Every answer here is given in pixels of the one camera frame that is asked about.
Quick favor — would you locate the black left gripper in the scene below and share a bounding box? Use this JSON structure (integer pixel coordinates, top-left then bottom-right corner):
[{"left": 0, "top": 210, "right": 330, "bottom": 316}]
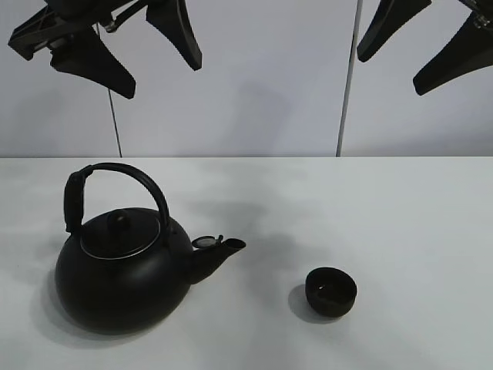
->
[{"left": 8, "top": 0, "right": 152, "bottom": 99}]

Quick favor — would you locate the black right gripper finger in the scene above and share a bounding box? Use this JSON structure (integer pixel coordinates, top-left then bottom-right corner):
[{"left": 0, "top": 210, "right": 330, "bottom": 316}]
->
[
  {"left": 357, "top": 0, "right": 431, "bottom": 62},
  {"left": 413, "top": 11, "right": 492, "bottom": 96}
]

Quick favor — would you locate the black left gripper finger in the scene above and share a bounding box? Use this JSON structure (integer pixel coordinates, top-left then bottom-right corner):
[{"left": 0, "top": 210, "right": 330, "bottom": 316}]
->
[{"left": 146, "top": 0, "right": 203, "bottom": 70}]

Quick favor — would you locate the black round teapot kettle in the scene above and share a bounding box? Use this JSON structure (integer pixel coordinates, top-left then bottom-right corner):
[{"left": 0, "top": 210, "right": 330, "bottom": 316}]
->
[{"left": 54, "top": 163, "right": 247, "bottom": 334}]

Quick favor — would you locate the small black teacup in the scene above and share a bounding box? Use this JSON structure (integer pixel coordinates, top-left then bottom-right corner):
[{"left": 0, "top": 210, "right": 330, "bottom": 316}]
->
[{"left": 304, "top": 267, "right": 357, "bottom": 319}]

